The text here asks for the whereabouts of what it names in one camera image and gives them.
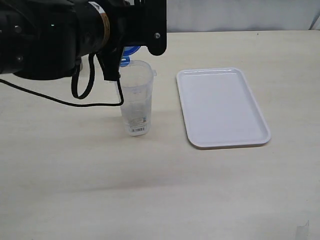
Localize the blue plastic container lid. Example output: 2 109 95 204
119 46 141 67

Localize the white rectangular plastic tray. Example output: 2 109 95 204
176 67 271 149

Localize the tall clear plastic container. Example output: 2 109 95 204
119 60 157 137

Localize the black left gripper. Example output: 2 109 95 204
98 0 167 81

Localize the white backdrop curtain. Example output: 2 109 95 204
167 0 320 32

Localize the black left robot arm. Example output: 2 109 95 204
0 0 167 81

